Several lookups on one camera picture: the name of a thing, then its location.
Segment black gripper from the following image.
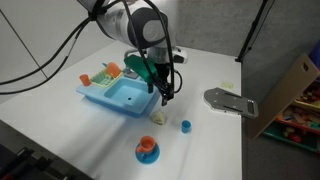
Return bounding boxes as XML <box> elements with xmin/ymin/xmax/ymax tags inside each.
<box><xmin>147</xmin><ymin>61</ymin><xmax>175</xmax><ymax>107</ymax></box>

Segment blue toy sink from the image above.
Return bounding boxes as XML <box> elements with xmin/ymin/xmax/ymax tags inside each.
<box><xmin>75</xmin><ymin>68</ymin><xmax>161</xmax><ymax>118</ymax></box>

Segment grey toy faucet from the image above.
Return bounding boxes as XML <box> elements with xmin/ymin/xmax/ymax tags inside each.
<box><xmin>123</xmin><ymin>49</ymin><xmax>140</xmax><ymax>80</ymax></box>

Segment small blue toy cup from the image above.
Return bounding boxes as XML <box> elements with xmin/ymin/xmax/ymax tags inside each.
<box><xmin>181</xmin><ymin>120</ymin><xmax>192</xmax><ymax>134</ymax></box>

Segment orange toy plate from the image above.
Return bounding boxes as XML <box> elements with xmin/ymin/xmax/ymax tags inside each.
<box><xmin>106</xmin><ymin>61</ymin><xmax>122</xmax><ymax>79</ymax></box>

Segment yellow-green toy dish rack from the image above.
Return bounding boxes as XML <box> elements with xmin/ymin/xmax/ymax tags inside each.
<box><xmin>90</xmin><ymin>68</ymin><xmax>124</xmax><ymax>88</ymax></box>

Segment blue toy saucer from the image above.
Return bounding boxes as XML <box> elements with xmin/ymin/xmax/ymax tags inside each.
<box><xmin>135</xmin><ymin>143</ymin><xmax>161</xmax><ymax>165</ymax></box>

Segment grey metal mounting plate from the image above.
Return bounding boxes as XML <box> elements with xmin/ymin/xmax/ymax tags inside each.
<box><xmin>203</xmin><ymin>87</ymin><xmax>260</xmax><ymax>119</ymax></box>

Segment small orange toy cup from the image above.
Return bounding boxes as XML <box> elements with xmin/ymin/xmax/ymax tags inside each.
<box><xmin>79</xmin><ymin>73</ymin><xmax>92</xmax><ymax>87</ymax></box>

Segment black tripod stand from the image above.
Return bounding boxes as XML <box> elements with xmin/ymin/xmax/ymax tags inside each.
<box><xmin>234</xmin><ymin>0</ymin><xmax>270</xmax><ymax>63</ymax></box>

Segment toy shelf with colourful bins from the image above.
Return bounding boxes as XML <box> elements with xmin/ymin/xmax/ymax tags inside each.
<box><xmin>263</xmin><ymin>49</ymin><xmax>320</xmax><ymax>154</ymax></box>

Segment black equipment beside table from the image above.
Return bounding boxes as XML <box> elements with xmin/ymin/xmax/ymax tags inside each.
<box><xmin>0</xmin><ymin>143</ymin><xmax>79</xmax><ymax>180</ymax></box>

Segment green wrist camera housing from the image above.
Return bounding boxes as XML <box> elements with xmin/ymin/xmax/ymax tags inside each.
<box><xmin>123</xmin><ymin>54</ymin><xmax>160</xmax><ymax>83</ymax></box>

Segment orange toy teacup with handle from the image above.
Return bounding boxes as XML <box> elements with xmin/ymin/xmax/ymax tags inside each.
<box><xmin>136</xmin><ymin>135</ymin><xmax>156</xmax><ymax>155</ymax></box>

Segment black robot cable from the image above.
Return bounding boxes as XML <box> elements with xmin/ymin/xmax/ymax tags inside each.
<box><xmin>0</xmin><ymin>14</ymin><xmax>94</xmax><ymax>86</ymax></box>
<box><xmin>0</xmin><ymin>29</ymin><xmax>83</xmax><ymax>96</ymax></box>

